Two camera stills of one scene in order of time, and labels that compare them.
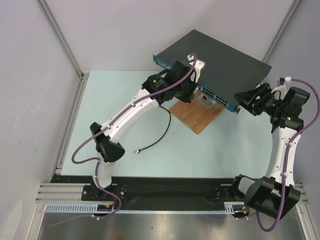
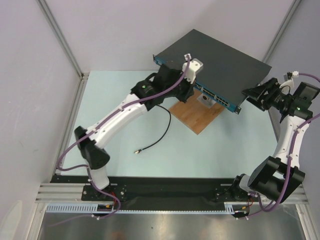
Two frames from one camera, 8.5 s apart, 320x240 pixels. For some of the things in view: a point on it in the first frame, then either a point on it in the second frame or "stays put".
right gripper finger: (249, 107) → (257, 104)
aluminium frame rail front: (70, 193) stays put
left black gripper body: (184, 91) stays put
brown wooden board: (196, 114) stays put
